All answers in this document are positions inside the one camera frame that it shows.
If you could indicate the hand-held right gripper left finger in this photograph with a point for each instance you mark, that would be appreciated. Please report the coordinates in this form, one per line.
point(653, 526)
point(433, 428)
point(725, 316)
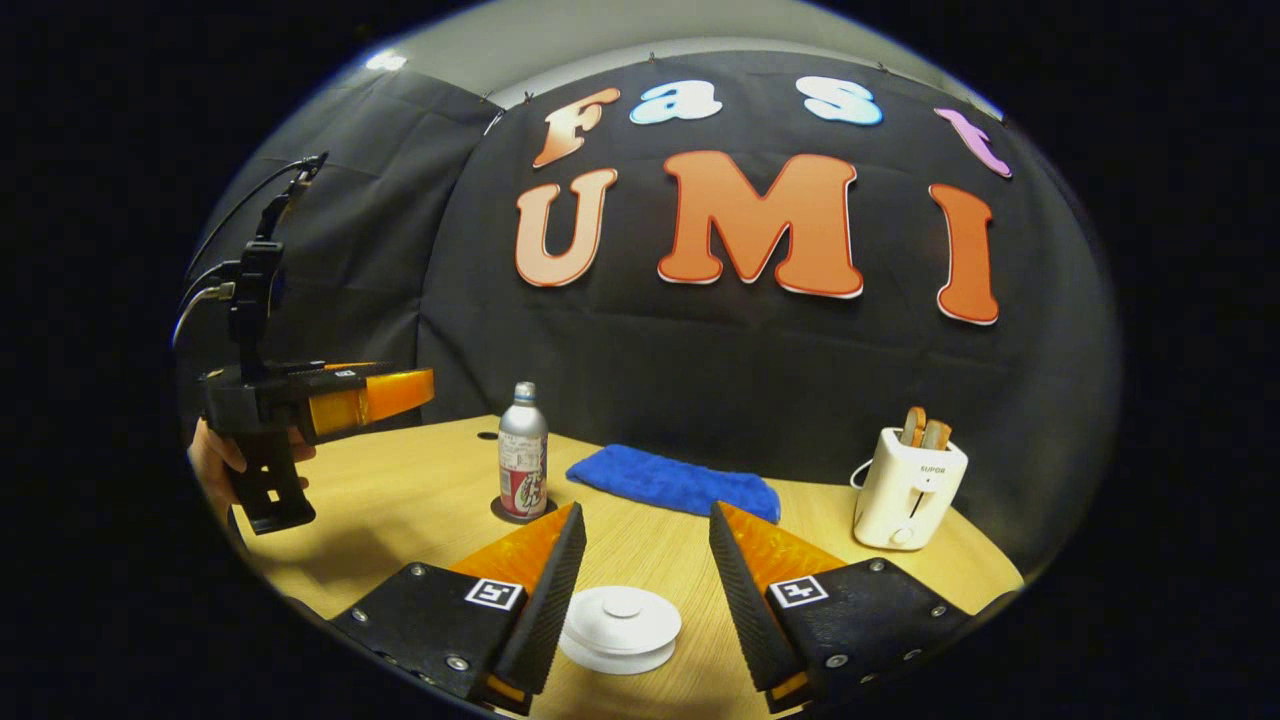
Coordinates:
point(555, 600)

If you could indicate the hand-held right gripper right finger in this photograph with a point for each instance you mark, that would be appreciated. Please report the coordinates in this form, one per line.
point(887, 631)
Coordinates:
point(745, 600)

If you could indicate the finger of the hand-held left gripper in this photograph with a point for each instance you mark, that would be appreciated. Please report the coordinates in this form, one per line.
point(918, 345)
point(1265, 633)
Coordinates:
point(340, 370)
point(385, 395)

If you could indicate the white teacup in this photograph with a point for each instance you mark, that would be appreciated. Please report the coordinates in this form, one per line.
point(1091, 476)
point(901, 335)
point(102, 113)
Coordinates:
point(588, 652)

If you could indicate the white teacup lid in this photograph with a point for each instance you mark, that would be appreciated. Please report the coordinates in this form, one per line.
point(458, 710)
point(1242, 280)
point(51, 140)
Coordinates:
point(622, 618)

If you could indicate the dark brown round coaster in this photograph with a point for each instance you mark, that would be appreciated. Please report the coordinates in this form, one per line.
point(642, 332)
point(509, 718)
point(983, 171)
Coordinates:
point(500, 515)

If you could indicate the silver water bottle red label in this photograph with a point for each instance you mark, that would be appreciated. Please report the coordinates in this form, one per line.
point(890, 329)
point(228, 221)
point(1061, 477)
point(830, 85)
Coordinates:
point(523, 450)

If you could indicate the white saucer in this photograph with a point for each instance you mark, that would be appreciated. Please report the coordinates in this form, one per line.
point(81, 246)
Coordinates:
point(620, 669)

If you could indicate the dark grey curtain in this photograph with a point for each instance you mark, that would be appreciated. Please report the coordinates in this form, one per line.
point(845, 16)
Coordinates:
point(350, 250)

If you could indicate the blue towel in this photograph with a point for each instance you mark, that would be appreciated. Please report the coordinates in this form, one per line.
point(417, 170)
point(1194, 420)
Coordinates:
point(670, 480)

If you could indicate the white toaster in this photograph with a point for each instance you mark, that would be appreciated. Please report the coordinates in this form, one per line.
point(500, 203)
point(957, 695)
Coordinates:
point(905, 495)

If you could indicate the toasted bread slice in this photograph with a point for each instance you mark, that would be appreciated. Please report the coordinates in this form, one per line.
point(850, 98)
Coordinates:
point(937, 436)
point(913, 428)

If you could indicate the ceiling light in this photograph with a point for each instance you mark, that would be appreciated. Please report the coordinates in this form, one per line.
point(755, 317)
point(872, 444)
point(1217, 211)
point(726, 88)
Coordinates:
point(386, 61)

